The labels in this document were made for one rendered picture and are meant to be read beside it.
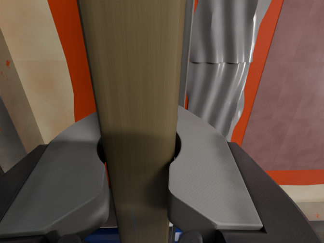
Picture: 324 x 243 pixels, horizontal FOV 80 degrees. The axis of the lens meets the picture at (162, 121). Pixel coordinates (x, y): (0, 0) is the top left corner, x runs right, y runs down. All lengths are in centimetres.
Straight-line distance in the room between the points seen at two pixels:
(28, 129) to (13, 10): 12
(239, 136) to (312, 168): 15
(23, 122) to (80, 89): 7
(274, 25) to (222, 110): 10
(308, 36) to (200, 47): 11
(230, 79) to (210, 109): 4
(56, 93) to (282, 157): 32
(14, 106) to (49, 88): 4
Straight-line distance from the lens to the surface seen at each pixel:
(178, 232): 36
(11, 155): 29
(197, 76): 23
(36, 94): 27
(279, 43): 25
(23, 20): 25
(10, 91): 25
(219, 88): 24
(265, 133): 30
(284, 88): 28
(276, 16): 25
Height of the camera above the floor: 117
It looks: 58 degrees down
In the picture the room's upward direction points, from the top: 175 degrees clockwise
